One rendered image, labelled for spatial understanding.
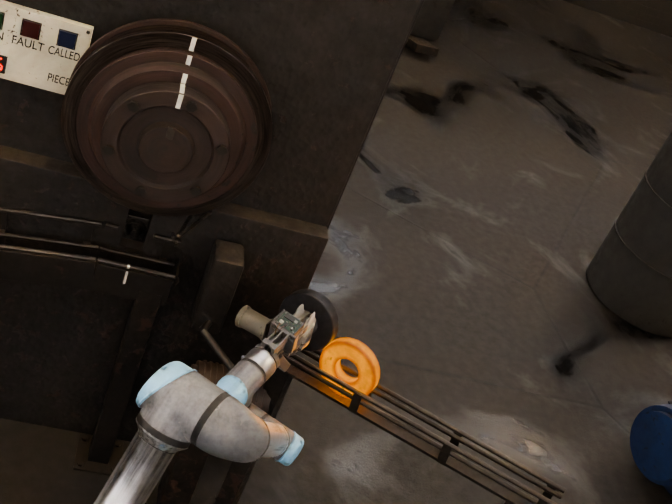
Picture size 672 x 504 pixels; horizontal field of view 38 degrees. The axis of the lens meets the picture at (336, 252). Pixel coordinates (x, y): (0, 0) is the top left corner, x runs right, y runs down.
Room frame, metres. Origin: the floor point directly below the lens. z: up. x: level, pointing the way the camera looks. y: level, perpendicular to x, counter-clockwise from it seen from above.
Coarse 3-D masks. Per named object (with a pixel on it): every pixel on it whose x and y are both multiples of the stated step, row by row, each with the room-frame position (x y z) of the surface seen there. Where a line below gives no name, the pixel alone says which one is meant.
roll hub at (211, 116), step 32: (128, 96) 1.81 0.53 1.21; (160, 96) 1.82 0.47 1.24; (192, 96) 1.85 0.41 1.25; (128, 128) 1.82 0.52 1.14; (160, 128) 1.82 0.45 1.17; (192, 128) 1.86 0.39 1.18; (224, 128) 1.87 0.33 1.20; (128, 160) 1.82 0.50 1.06; (160, 160) 1.82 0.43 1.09; (192, 160) 1.86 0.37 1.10; (224, 160) 1.87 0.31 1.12; (160, 192) 1.84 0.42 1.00
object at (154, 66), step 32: (128, 64) 1.86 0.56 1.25; (160, 64) 1.87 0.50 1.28; (192, 64) 1.90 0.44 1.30; (96, 96) 1.84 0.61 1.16; (224, 96) 1.91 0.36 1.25; (96, 128) 1.83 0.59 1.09; (256, 128) 1.95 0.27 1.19; (96, 160) 1.86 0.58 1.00; (128, 192) 1.88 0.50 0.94; (224, 192) 1.95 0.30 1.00
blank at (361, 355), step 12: (324, 348) 1.89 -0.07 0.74; (336, 348) 1.88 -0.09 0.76; (348, 348) 1.87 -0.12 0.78; (360, 348) 1.87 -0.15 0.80; (324, 360) 1.89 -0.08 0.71; (336, 360) 1.88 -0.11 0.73; (360, 360) 1.86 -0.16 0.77; (372, 360) 1.87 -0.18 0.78; (336, 372) 1.88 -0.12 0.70; (360, 372) 1.86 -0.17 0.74; (372, 372) 1.85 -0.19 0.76; (336, 384) 1.87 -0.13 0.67; (348, 384) 1.86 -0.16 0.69; (360, 384) 1.85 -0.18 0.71; (372, 384) 1.85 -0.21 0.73
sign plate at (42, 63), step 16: (0, 0) 1.93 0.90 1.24; (16, 16) 1.93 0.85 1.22; (32, 16) 1.94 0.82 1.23; (48, 16) 1.95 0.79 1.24; (0, 32) 1.92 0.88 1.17; (16, 32) 1.93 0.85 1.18; (48, 32) 1.95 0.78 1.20; (80, 32) 1.97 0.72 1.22; (0, 48) 1.92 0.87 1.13; (16, 48) 1.93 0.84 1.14; (32, 48) 1.94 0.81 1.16; (48, 48) 1.95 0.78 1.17; (64, 48) 1.96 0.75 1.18; (80, 48) 1.97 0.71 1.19; (16, 64) 1.93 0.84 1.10; (32, 64) 1.94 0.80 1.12; (48, 64) 1.95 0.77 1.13; (64, 64) 1.96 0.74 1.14; (16, 80) 1.93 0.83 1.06; (32, 80) 1.94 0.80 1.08; (48, 80) 1.95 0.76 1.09; (64, 80) 1.96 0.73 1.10
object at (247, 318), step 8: (240, 312) 1.96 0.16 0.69; (248, 312) 1.96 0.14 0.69; (256, 312) 1.98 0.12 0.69; (240, 320) 1.95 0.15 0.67; (248, 320) 1.95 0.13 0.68; (256, 320) 1.95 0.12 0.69; (264, 320) 1.95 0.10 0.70; (248, 328) 1.94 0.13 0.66; (256, 328) 1.94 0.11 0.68; (264, 328) 1.93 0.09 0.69
